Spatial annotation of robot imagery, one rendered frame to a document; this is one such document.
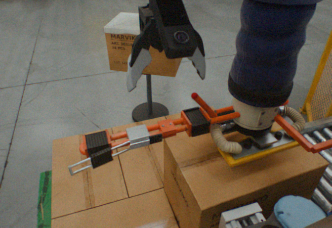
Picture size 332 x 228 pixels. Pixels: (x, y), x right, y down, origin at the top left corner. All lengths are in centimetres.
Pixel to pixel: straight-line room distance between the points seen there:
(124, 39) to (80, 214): 138
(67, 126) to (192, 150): 191
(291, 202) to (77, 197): 116
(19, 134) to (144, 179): 174
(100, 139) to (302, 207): 59
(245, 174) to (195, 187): 21
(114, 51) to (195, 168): 149
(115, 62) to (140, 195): 127
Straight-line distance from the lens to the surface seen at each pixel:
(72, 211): 155
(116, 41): 230
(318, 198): 172
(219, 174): 111
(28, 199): 241
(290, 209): 68
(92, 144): 88
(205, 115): 96
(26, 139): 292
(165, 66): 226
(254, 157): 104
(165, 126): 92
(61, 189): 165
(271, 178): 116
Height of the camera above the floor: 180
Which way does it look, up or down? 36 degrees down
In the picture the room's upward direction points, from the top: straight up
